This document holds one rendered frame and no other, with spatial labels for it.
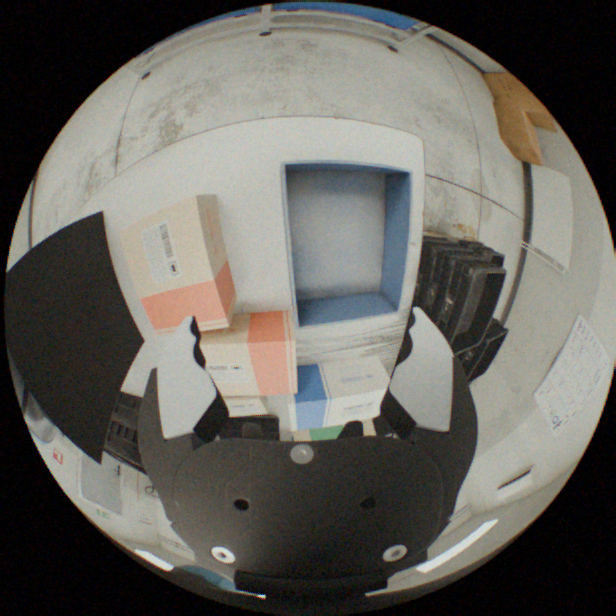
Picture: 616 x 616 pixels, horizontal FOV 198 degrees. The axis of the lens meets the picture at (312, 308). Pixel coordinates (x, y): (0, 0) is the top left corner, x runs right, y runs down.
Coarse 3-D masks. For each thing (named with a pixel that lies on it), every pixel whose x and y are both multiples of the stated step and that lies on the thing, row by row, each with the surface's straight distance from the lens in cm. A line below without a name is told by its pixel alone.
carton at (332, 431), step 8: (344, 424) 65; (368, 424) 66; (296, 432) 63; (304, 432) 63; (312, 432) 63; (320, 432) 63; (328, 432) 63; (336, 432) 63; (296, 440) 62; (304, 440) 62
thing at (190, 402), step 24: (192, 336) 11; (168, 360) 10; (192, 360) 9; (168, 384) 9; (192, 384) 8; (168, 408) 8; (192, 408) 8; (216, 408) 8; (168, 432) 8; (192, 432) 8; (216, 432) 8
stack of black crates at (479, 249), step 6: (462, 240) 133; (462, 246) 129; (468, 246) 124; (474, 246) 125; (480, 246) 132; (486, 246) 142; (480, 252) 120; (486, 252) 119; (492, 252) 127; (492, 258) 147; (498, 258) 145; (504, 258) 143; (498, 264) 145
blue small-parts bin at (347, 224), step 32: (320, 160) 22; (288, 192) 28; (320, 192) 28; (352, 192) 29; (384, 192) 31; (288, 224) 21; (320, 224) 28; (352, 224) 30; (384, 224) 32; (288, 256) 22; (320, 256) 30; (352, 256) 31; (384, 256) 32; (320, 288) 31; (352, 288) 33; (384, 288) 33; (320, 320) 27; (352, 320) 28
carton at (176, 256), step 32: (160, 224) 24; (192, 224) 22; (128, 256) 28; (160, 256) 25; (192, 256) 23; (224, 256) 29; (160, 288) 27; (192, 288) 25; (224, 288) 26; (160, 320) 29; (224, 320) 26
